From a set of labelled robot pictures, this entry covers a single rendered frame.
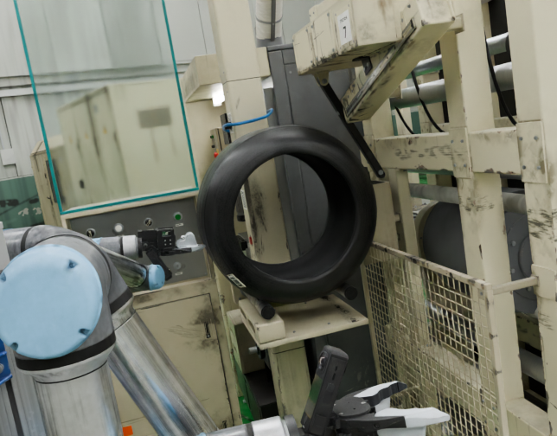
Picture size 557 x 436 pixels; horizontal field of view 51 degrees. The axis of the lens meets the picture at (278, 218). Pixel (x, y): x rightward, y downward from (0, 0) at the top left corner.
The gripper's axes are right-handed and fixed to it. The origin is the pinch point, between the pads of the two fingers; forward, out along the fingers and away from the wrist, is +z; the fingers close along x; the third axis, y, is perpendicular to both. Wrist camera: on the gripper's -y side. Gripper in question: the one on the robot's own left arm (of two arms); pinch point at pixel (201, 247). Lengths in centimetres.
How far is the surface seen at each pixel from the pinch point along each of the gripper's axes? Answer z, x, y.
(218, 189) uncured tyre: 5.1, -10.3, 19.1
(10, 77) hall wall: -212, 882, 164
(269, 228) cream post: 28.0, 25.6, 0.8
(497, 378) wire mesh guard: 66, -62, -29
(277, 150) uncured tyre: 23.5, -12.0, 29.9
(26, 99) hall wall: -192, 889, 129
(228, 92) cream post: 16, 26, 51
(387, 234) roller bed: 72, 19, -4
